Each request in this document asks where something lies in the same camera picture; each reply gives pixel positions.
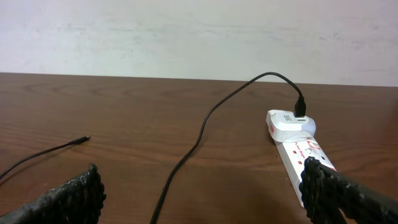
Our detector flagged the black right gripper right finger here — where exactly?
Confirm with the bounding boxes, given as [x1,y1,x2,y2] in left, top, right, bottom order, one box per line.
[300,157,397,224]

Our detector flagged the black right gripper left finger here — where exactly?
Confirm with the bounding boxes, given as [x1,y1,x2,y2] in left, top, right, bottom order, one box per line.
[1,164,106,224]

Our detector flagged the black USB charging cable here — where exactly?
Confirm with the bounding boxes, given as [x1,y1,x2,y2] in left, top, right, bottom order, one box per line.
[0,72,307,224]

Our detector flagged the white USB charger adapter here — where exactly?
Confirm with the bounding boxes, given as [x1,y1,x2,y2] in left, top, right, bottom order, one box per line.
[266,110,316,142]

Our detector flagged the white power strip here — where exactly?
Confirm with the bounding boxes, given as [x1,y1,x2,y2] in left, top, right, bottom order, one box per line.
[274,134,335,202]

